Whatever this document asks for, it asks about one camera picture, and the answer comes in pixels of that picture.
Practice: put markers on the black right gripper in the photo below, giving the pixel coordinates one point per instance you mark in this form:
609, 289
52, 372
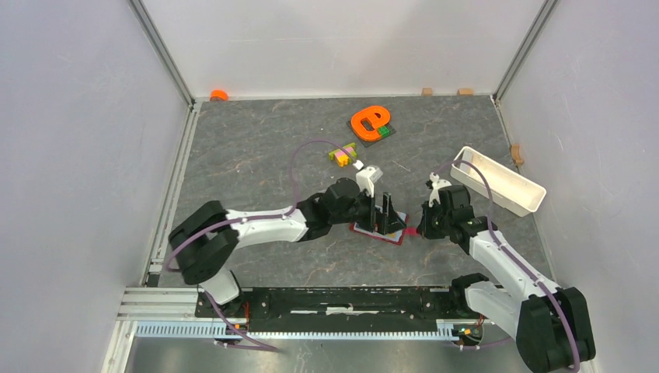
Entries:
423, 227

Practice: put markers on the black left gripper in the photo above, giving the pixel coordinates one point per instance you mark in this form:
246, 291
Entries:
389, 220

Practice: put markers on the red leather card holder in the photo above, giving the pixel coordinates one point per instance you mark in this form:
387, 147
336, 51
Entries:
387, 225

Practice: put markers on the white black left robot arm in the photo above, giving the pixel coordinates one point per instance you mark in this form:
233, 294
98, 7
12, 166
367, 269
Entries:
203, 242

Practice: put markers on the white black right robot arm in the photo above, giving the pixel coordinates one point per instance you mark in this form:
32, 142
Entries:
550, 325

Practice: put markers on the white plastic tray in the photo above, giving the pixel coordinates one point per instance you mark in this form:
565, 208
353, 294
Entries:
510, 190

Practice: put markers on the colourful block stack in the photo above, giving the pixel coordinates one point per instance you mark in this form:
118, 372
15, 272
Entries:
345, 155

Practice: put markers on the green small block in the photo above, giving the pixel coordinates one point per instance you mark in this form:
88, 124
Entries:
384, 132

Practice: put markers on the wooden curved piece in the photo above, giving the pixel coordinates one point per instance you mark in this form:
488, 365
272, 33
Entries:
515, 150

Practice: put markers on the orange letter e shape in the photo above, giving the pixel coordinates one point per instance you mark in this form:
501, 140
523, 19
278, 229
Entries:
371, 124

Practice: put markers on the orange round cap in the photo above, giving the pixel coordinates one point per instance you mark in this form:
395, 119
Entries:
218, 95

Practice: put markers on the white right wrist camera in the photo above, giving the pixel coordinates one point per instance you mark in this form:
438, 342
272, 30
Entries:
434, 184

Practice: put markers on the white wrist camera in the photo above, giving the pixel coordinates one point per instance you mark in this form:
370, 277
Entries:
366, 177
434, 184

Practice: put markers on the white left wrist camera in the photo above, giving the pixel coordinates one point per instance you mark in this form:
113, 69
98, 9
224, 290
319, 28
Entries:
366, 177

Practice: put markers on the dark square base plate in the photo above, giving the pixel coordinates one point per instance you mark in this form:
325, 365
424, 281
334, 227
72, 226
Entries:
369, 128

